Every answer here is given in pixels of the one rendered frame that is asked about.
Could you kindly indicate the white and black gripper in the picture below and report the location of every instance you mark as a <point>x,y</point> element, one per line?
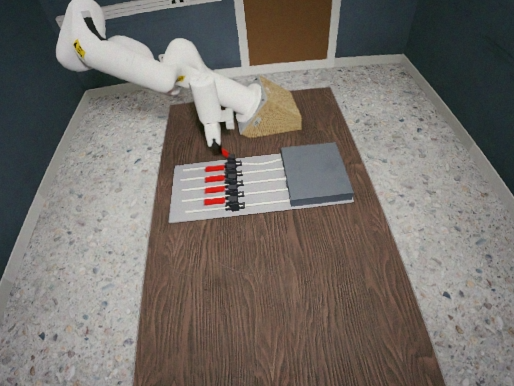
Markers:
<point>212,130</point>

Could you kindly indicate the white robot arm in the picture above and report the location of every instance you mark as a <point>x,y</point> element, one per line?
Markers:
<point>86,19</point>

